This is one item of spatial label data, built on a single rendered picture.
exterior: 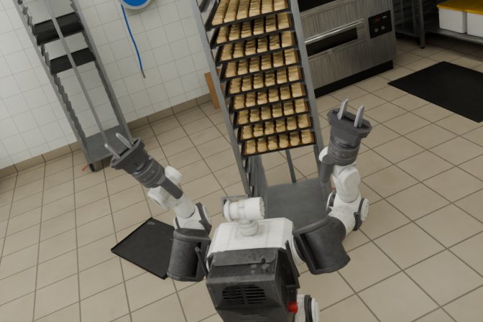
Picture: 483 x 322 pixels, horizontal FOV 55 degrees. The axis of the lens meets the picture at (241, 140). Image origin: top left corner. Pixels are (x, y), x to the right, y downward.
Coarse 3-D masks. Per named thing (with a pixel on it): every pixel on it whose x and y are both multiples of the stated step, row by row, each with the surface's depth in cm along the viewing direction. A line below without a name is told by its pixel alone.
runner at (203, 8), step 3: (204, 0) 234; (207, 0) 242; (210, 0) 240; (201, 3) 225; (204, 3) 232; (207, 3) 235; (210, 3) 234; (198, 6) 217; (201, 6) 223; (204, 6) 228; (207, 6) 226; (198, 9) 216; (201, 9) 222; (204, 9) 222; (201, 12) 218; (204, 12) 217
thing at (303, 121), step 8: (280, 120) 259; (288, 120) 256; (296, 120) 258; (304, 120) 252; (248, 128) 260; (256, 128) 257; (264, 128) 259; (272, 128) 252; (280, 128) 250; (288, 128) 249; (296, 128) 250; (248, 136) 252; (256, 136) 252
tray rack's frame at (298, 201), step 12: (288, 156) 324; (300, 180) 333; (312, 180) 330; (276, 192) 328; (288, 192) 325; (300, 192) 321; (312, 192) 318; (276, 204) 316; (288, 204) 312; (300, 204) 309; (312, 204) 306; (276, 216) 304; (288, 216) 301; (300, 216) 298; (312, 216) 295
